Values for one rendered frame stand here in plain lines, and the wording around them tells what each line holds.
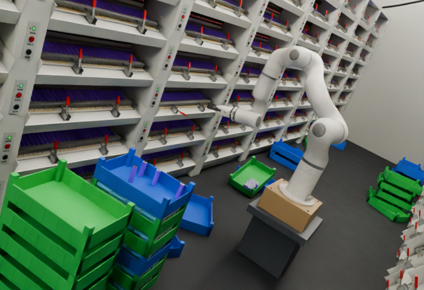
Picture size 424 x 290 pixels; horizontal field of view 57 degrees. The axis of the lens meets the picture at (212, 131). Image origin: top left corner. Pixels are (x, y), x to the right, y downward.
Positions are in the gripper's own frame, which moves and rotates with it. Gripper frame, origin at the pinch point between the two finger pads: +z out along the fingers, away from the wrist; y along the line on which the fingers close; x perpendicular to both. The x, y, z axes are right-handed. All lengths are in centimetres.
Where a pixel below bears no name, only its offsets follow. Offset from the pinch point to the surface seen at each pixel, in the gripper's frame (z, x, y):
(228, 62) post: 4.2, 26.1, 15.9
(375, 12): -11, 107, 296
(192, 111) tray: 6.0, -4.4, -9.9
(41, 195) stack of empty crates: -23, -18, -125
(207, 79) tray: 3.7, 15.2, -4.2
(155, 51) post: 4, 27, -54
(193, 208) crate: -12, -57, -15
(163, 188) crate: -36, -20, -82
